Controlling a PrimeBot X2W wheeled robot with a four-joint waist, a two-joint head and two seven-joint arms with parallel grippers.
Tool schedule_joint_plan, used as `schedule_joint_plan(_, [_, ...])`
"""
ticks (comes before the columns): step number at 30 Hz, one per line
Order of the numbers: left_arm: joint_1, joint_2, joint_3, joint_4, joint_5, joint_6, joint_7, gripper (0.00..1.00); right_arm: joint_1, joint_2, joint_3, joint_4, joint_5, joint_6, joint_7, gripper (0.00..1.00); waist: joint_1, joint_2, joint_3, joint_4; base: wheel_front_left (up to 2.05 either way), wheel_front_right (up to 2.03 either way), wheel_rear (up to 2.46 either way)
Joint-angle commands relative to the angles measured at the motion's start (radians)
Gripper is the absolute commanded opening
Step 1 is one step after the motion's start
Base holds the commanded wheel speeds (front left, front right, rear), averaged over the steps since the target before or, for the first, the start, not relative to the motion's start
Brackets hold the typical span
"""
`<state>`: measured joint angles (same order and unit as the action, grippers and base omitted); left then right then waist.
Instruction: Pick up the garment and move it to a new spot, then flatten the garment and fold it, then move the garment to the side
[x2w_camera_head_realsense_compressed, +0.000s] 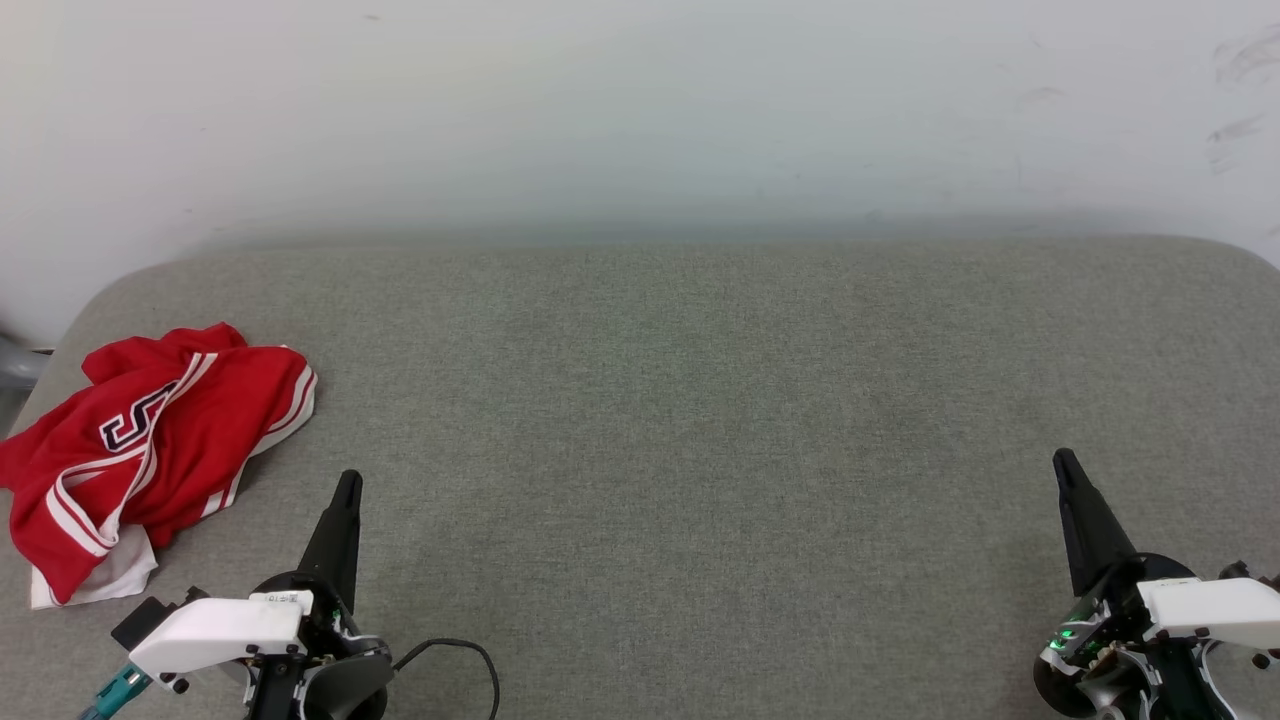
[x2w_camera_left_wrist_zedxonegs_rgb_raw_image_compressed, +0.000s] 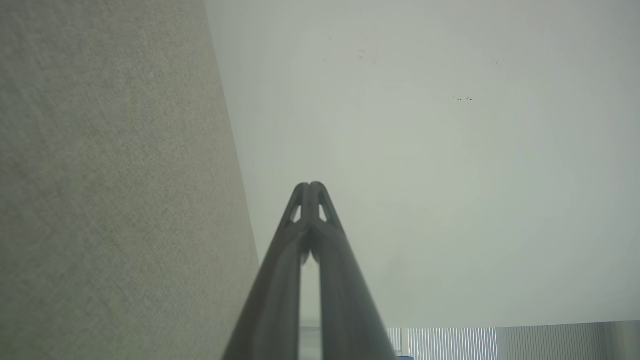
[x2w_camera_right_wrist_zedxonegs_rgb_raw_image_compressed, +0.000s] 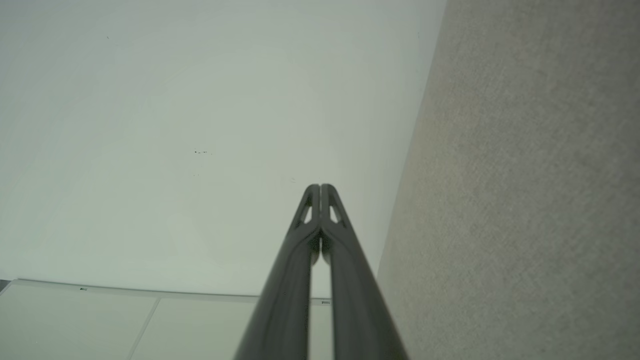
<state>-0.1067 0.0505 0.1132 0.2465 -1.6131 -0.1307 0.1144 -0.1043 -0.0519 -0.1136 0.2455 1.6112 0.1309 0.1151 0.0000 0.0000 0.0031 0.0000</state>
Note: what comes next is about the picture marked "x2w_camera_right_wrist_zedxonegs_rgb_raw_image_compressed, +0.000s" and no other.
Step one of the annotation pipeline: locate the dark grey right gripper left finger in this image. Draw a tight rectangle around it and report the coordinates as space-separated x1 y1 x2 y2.
234 184 321 360

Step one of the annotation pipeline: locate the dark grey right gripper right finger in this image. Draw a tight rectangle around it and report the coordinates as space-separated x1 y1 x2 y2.
320 184 408 360

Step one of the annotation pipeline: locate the grey fabric sofa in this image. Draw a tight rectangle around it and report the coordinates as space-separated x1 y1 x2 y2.
376 0 640 360

